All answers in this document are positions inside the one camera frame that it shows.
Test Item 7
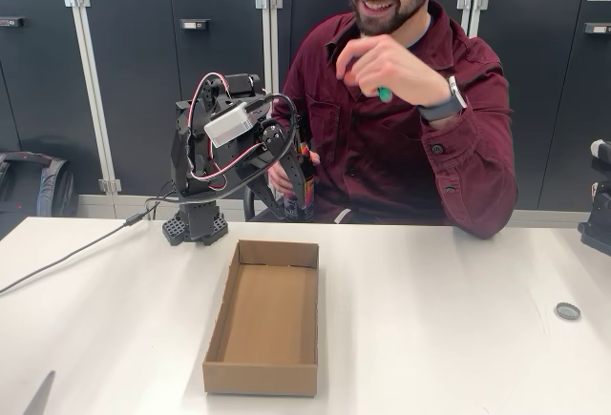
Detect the man in maroon jacket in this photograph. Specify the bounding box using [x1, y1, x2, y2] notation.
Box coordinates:
[266, 0, 519, 240]

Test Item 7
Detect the brown beer bottle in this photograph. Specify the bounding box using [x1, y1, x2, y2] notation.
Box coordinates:
[284, 118, 319, 223]

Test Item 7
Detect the smartwatch with blue band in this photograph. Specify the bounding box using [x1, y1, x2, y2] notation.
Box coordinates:
[417, 74, 469, 123]

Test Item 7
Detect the man's left forearm maroon sleeve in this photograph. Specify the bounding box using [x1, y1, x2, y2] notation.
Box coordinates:
[419, 99, 519, 239]

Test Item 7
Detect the man's left hand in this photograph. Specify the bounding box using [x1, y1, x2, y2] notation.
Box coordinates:
[335, 32, 453, 109]

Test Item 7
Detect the man's right hand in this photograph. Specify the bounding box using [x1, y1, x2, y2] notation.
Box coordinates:
[266, 150, 322, 197]

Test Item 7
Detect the black chair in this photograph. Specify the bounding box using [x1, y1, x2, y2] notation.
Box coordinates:
[242, 185, 268, 223]

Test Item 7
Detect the open brown cardboard box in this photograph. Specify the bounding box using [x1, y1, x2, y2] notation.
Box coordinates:
[201, 239, 320, 397]

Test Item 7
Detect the black camera cable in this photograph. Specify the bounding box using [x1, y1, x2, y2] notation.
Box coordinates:
[0, 93, 300, 295]

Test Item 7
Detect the striped servo wire bundle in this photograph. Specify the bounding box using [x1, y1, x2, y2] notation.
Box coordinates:
[184, 73, 268, 193]

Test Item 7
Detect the grey backpack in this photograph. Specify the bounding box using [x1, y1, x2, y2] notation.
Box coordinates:
[0, 150, 80, 239]

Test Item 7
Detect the grey pointed strip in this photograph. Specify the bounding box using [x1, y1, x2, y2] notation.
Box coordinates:
[22, 369, 57, 415]

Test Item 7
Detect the silver bottle cap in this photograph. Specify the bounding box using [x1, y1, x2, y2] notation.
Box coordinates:
[553, 301, 581, 322]

